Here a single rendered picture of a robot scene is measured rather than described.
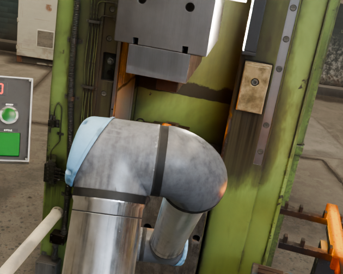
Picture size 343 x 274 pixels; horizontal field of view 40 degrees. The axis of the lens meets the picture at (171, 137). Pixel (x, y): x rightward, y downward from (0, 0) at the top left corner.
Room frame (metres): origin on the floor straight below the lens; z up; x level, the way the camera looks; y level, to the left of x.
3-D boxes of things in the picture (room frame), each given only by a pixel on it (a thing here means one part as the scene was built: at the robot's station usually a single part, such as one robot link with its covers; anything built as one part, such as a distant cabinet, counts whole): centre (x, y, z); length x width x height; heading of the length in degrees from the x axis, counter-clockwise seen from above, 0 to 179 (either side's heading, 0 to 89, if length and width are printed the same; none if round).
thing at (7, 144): (1.38, 0.51, 1.01); 0.07 x 0.05 x 0.07; 108
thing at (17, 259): (1.43, 0.43, 0.62); 0.44 x 0.05 x 0.05; 173
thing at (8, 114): (1.42, 0.53, 1.09); 0.05 x 0.03 x 0.04; 83
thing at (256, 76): (1.57, -0.25, 1.27); 0.09 x 0.02 x 0.17; 83
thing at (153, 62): (1.69, 0.05, 1.32); 0.42 x 0.20 x 0.10; 173
